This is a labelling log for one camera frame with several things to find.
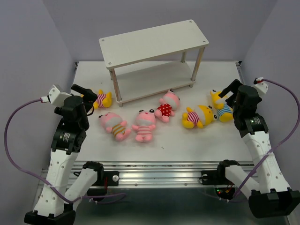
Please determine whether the aluminium mounting rail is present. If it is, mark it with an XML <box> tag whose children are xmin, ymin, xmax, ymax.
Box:
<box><xmin>102</xmin><ymin>161</ymin><xmax>219</xmax><ymax>189</ymax></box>

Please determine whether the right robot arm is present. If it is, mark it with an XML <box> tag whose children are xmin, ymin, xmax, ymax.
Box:
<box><xmin>216</xmin><ymin>77</ymin><xmax>300</xmax><ymax>218</ymax></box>

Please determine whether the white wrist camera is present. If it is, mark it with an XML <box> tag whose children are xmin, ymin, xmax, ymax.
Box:
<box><xmin>253</xmin><ymin>77</ymin><xmax>269</xmax><ymax>98</ymax></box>
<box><xmin>41</xmin><ymin>85</ymin><xmax>71</xmax><ymax>107</ymax></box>

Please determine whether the pink plush orange-striped shirt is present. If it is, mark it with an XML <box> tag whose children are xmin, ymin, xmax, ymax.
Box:
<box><xmin>98</xmin><ymin>112</ymin><xmax>132</xmax><ymax>142</ymax></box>

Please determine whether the yellow plush blue-striped shirt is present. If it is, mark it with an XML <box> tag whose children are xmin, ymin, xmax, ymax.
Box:
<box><xmin>210</xmin><ymin>90</ymin><xmax>233</xmax><ymax>122</ymax></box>

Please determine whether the pink plush pink-striped shirt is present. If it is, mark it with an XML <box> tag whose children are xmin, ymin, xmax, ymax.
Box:
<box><xmin>132</xmin><ymin>109</ymin><xmax>156</xmax><ymax>143</ymax></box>

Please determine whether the white two-tier shelf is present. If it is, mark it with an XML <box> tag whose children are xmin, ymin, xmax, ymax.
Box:
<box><xmin>99</xmin><ymin>20</ymin><xmax>209</xmax><ymax>106</ymax></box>

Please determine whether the pink plush red polka-dot dress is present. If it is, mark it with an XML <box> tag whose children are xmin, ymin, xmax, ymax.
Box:
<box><xmin>154</xmin><ymin>89</ymin><xmax>180</xmax><ymax>123</ymax></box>

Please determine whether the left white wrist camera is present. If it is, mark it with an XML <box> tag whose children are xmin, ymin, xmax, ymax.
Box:
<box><xmin>41</xmin><ymin>85</ymin><xmax>71</xmax><ymax>107</ymax></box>

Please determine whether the yellow plush pink-striped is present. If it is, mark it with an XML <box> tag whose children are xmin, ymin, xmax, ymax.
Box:
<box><xmin>93</xmin><ymin>90</ymin><xmax>112</xmax><ymax>109</ymax></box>
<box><xmin>181</xmin><ymin>105</ymin><xmax>218</xmax><ymax>129</ymax></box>

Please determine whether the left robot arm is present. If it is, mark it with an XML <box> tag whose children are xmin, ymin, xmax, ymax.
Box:
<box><xmin>24</xmin><ymin>84</ymin><xmax>104</xmax><ymax>225</ymax></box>

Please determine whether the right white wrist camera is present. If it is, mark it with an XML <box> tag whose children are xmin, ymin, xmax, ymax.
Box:
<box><xmin>253</xmin><ymin>77</ymin><xmax>269</xmax><ymax>98</ymax></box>

